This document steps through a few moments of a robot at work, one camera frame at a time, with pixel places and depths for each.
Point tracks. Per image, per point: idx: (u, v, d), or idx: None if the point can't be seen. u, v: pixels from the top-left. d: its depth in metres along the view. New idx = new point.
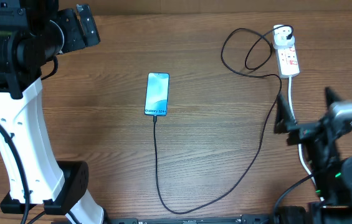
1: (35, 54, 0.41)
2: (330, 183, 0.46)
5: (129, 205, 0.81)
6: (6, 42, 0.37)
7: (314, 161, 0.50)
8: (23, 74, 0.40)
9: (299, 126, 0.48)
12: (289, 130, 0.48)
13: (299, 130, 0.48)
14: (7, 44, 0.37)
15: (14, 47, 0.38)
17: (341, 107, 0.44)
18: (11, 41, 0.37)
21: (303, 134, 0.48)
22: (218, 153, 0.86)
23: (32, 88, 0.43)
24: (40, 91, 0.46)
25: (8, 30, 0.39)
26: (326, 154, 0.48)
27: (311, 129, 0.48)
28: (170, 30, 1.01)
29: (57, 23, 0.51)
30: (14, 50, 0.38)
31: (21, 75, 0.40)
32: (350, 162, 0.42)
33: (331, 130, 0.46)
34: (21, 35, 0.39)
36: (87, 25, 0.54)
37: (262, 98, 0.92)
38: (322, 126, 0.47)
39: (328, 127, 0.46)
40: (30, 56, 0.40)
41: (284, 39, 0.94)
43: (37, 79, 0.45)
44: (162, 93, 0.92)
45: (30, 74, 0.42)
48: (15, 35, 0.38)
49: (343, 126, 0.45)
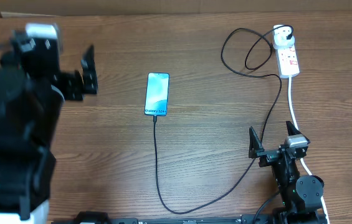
1: (45, 176, 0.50)
2: (291, 196, 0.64)
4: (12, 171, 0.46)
5: (129, 205, 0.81)
6: (24, 174, 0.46)
7: (280, 180, 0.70)
8: (36, 197, 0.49)
9: (265, 152, 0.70)
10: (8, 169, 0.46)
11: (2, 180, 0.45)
12: (258, 155, 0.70)
13: (266, 155, 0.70)
14: (25, 174, 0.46)
15: (32, 177, 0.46)
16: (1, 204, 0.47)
17: (293, 139, 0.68)
18: (29, 171, 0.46)
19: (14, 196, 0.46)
21: (269, 159, 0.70)
22: (218, 153, 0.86)
23: (38, 212, 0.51)
24: (46, 213, 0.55)
25: (20, 159, 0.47)
26: (286, 174, 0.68)
27: (274, 155, 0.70)
28: (169, 30, 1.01)
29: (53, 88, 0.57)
30: (32, 179, 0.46)
31: (33, 197, 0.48)
32: (302, 179, 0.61)
33: (287, 156, 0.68)
34: (35, 164, 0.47)
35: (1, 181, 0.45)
36: None
37: (263, 98, 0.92)
38: (281, 154, 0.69)
39: (285, 154, 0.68)
40: (42, 180, 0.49)
41: (284, 40, 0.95)
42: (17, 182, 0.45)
43: (45, 200, 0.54)
44: (162, 93, 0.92)
45: (40, 196, 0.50)
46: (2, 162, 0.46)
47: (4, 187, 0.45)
48: (32, 167, 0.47)
49: (295, 153, 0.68)
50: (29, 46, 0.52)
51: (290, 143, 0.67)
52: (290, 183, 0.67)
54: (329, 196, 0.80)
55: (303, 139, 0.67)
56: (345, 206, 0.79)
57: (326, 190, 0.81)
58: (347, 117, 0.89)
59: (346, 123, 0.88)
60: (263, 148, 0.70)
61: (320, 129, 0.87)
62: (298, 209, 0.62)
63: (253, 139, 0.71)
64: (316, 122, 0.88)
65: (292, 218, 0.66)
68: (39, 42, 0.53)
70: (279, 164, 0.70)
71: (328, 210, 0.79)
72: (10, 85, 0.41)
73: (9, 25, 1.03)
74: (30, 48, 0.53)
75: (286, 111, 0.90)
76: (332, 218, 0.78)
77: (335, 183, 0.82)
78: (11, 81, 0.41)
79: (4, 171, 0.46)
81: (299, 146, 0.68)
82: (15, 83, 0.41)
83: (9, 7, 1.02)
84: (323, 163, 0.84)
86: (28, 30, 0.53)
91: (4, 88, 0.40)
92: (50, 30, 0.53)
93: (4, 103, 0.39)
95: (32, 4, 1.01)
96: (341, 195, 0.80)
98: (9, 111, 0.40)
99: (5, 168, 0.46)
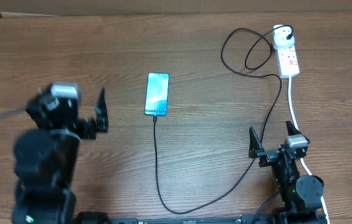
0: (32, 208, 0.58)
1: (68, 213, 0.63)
2: (291, 196, 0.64)
4: (43, 211, 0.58)
5: (129, 205, 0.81)
6: (52, 214, 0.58)
7: (281, 180, 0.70)
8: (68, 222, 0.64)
9: (265, 152, 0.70)
10: (39, 208, 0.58)
11: (36, 216, 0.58)
12: (258, 155, 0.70)
13: (266, 155, 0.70)
14: (55, 213, 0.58)
15: (60, 216, 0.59)
16: None
17: (293, 140, 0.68)
18: (57, 211, 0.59)
19: None
21: (269, 159, 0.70)
22: (218, 153, 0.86)
23: None
24: None
25: (47, 201, 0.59)
26: (286, 174, 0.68)
27: (274, 155, 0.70)
28: (170, 30, 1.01)
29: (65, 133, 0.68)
30: (59, 215, 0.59)
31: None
32: (302, 179, 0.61)
33: (287, 156, 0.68)
34: (61, 205, 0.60)
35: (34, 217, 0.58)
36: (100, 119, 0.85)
37: (263, 98, 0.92)
38: (281, 154, 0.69)
39: (285, 154, 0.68)
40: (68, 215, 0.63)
41: (285, 40, 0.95)
42: (48, 219, 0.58)
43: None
44: (162, 93, 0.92)
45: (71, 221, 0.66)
46: (33, 202, 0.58)
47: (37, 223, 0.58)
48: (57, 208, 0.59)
49: (295, 153, 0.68)
50: (55, 104, 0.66)
51: (290, 143, 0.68)
52: (290, 183, 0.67)
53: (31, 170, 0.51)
54: (329, 196, 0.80)
55: (303, 140, 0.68)
56: (345, 206, 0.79)
57: (326, 190, 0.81)
58: (347, 117, 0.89)
59: (346, 123, 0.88)
60: (263, 148, 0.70)
61: (320, 129, 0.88)
62: (298, 209, 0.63)
63: (253, 139, 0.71)
64: (316, 122, 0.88)
65: (293, 218, 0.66)
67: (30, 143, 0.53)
68: (61, 101, 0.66)
70: (279, 164, 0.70)
71: (328, 210, 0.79)
72: (40, 150, 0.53)
73: (9, 25, 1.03)
74: (55, 106, 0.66)
75: (286, 111, 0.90)
76: (332, 218, 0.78)
77: (335, 183, 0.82)
78: (41, 146, 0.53)
79: (38, 210, 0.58)
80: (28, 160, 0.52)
81: (299, 147, 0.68)
82: (44, 149, 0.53)
83: (9, 7, 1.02)
84: (323, 163, 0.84)
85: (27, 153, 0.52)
86: (53, 90, 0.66)
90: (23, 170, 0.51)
91: (37, 154, 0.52)
92: (70, 90, 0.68)
93: (37, 162, 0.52)
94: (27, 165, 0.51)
95: (33, 4, 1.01)
96: (341, 195, 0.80)
98: (42, 167, 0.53)
99: (38, 207, 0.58)
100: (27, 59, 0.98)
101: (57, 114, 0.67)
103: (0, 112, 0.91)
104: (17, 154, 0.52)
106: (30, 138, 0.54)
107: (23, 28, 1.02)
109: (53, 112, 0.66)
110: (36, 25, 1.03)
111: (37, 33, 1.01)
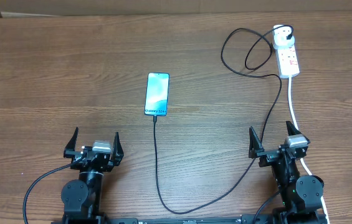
0: None
1: None
2: (291, 196, 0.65)
4: None
5: (129, 205, 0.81)
6: None
7: (281, 180, 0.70)
8: None
9: (265, 152, 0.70)
10: None
11: None
12: (258, 155, 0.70)
13: (266, 155, 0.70)
14: None
15: None
16: None
17: (294, 140, 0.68)
18: None
19: None
21: (270, 159, 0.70)
22: (218, 152, 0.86)
23: None
24: None
25: None
26: (286, 174, 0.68)
27: (274, 155, 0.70)
28: (170, 30, 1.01)
29: (91, 173, 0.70)
30: None
31: None
32: (302, 179, 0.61)
33: (287, 156, 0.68)
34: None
35: None
36: (116, 158, 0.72)
37: (262, 98, 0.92)
38: (281, 154, 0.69)
39: (285, 154, 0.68)
40: None
41: (284, 40, 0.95)
42: None
43: None
44: (162, 93, 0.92)
45: None
46: None
47: None
48: None
49: (295, 153, 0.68)
50: (93, 158, 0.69)
51: (290, 143, 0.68)
52: (290, 183, 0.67)
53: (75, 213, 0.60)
54: (329, 196, 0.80)
55: (303, 139, 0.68)
56: (346, 206, 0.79)
57: (326, 190, 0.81)
58: (347, 117, 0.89)
59: (346, 123, 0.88)
60: (263, 148, 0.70)
61: (320, 129, 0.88)
62: (298, 208, 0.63)
63: (253, 139, 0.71)
64: (315, 122, 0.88)
65: (292, 217, 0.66)
67: (71, 190, 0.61)
68: (100, 156, 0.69)
70: (279, 164, 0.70)
71: (328, 210, 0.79)
72: (80, 195, 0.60)
73: (9, 25, 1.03)
74: (93, 159, 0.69)
75: (286, 111, 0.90)
76: (332, 218, 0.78)
77: (335, 183, 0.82)
78: (80, 193, 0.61)
79: None
80: (72, 206, 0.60)
81: (299, 147, 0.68)
82: (83, 195, 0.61)
83: (9, 8, 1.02)
84: (323, 164, 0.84)
85: (71, 200, 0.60)
86: (93, 148, 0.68)
90: (69, 213, 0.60)
91: (78, 199, 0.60)
92: (106, 147, 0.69)
93: (80, 206, 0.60)
94: (72, 210, 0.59)
95: (32, 4, 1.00)
96: (341, 195, 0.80)
98: (83, 208, 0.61)
99: None
100: (27, 59, 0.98)
101: (90, 163, 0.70)
103: (0, 112, 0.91)
104: (64, 200, 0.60)
106: (71, 186, 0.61)
107: (24, 29, 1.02)
109: (90, 163, 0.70)
110: (36, 25, 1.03)
111: (37, 33, 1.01)
